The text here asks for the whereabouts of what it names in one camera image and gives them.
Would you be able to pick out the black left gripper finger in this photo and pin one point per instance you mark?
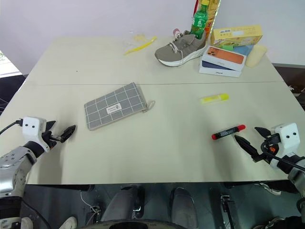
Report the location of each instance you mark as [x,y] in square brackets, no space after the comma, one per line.
[51,125]
[68,133]

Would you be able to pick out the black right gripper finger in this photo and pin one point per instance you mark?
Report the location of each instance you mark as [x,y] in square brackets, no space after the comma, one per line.
[263,132]
[246,145]

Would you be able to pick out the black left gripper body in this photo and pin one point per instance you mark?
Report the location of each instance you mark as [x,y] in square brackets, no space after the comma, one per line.
[48,139]

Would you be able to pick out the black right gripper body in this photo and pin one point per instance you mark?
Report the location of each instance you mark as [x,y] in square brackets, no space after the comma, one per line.
[267,149]

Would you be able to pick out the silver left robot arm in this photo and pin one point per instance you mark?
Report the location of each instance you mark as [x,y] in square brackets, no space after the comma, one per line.
[14,164]

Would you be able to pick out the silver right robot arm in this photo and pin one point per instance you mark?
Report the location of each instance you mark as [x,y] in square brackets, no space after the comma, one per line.
[297,179]

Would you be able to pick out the grey checked pencil pouch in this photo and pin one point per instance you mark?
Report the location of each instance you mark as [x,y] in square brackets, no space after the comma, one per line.
[112,107]

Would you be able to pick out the red and black marker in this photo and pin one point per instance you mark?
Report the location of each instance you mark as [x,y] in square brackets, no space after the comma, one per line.
[227,132]

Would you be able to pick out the yellow highlighter pen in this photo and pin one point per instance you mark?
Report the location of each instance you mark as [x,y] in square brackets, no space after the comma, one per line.
[214,98]

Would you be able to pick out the cream cylindrical cup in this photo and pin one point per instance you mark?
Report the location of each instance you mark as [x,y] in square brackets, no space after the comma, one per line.
[255,56]

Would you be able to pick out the white and blue phone box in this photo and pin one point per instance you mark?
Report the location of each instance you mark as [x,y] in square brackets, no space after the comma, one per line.
[218,70]

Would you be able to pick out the blue cloth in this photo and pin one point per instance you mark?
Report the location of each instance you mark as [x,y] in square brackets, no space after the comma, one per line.
[243,50]

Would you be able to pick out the orange phone box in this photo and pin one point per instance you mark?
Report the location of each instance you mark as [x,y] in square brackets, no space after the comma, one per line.
[224,57]

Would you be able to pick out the dark rounded grey foot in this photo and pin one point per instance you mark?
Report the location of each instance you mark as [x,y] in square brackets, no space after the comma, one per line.
[121,205]
[183,207]

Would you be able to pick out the yellow cardboard box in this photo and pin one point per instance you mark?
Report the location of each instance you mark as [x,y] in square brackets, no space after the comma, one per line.
[236,35]

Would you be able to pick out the yellow toothbrush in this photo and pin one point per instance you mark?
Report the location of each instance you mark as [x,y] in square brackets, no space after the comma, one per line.
[139,47]

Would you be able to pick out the clear plastic wrapper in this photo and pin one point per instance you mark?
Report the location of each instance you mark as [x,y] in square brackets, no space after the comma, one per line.
[133,39]

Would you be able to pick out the grey sneaker with white sole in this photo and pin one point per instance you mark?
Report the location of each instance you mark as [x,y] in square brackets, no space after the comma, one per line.
[181,48]

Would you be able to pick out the green plastic drink bottle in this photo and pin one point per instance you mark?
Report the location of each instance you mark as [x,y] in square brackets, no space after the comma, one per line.
[199,23]

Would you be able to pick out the yellow snack bag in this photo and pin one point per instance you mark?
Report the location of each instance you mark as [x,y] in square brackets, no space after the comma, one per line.
[212,14]

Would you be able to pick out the small pink capped bottle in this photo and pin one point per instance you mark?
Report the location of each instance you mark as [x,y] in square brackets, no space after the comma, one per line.
[176,32]

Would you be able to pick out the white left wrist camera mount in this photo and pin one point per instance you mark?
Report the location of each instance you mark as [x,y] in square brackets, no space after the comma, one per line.
[32,130]

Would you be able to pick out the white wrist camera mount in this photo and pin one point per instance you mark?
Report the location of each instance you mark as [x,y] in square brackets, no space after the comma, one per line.
[32,130]
[288,138]

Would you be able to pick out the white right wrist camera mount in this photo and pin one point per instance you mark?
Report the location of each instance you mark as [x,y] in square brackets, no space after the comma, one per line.
[288,138]

